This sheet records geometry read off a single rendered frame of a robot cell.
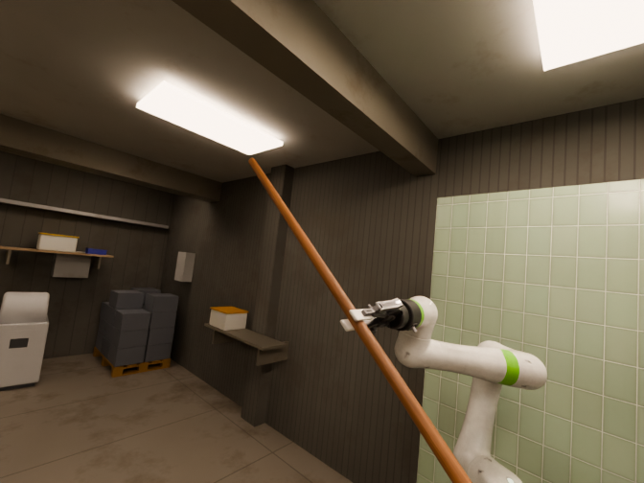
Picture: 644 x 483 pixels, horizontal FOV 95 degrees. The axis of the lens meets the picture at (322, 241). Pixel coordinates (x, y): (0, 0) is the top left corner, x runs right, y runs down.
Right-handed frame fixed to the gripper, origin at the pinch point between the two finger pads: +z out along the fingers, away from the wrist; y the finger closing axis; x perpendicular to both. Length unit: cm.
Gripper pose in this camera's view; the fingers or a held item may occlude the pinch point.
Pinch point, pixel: (356, 319)
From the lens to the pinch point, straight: 76.4
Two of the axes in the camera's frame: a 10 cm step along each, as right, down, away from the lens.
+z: -6.9, -1.2, -7.1
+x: -4.8, -6.6, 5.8
